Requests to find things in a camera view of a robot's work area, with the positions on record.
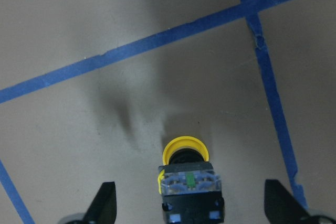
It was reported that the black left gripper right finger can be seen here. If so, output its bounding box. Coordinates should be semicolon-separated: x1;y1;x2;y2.
264;179;314;223

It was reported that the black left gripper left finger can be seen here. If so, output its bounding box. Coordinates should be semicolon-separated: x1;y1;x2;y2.
83;182;116;224

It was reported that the yellow push button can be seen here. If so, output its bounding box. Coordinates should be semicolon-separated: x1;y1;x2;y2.
157;135;225;223

